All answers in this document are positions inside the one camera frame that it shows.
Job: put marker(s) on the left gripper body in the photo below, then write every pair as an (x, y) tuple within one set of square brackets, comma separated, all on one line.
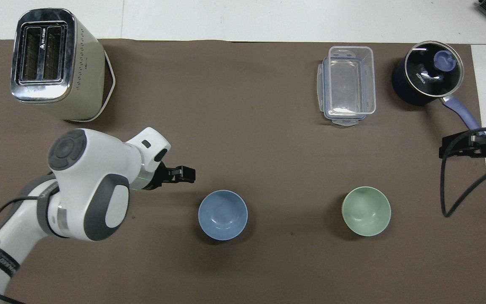
[(160, 177)]

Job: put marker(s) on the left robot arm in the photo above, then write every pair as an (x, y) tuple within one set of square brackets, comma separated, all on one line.
[(82, 177)]

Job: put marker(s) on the blue bowl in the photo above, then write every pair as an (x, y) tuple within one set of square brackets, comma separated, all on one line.
[(222, 215)]

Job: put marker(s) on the green bowl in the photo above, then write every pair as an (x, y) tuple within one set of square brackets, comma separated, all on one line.
[(366, 211)]

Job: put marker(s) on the glass saucepan lid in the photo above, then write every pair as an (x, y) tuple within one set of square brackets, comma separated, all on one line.
[(430, 78)]

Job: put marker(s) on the dark blue saucepan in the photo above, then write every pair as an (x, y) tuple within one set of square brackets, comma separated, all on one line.
[(403, 88)]

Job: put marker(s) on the cream and chrome toaster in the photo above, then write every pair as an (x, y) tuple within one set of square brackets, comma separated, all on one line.
[(57, 63)]

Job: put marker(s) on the clear plastic food container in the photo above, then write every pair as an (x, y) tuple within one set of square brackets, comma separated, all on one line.
[(350, 80)]

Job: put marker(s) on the clear blue-rimmed container lid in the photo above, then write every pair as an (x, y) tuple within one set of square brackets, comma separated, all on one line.
[(320, 84)]

